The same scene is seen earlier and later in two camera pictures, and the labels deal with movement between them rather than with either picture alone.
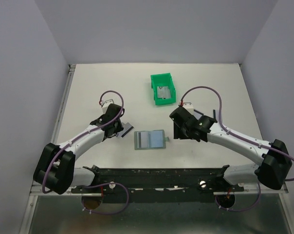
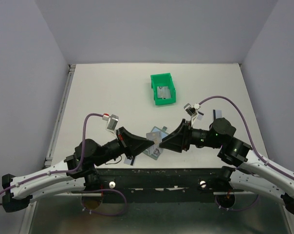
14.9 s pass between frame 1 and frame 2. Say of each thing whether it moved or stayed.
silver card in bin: stayed
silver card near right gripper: stayed
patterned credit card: moved
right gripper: moved
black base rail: stayed
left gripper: moved
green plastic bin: stayed
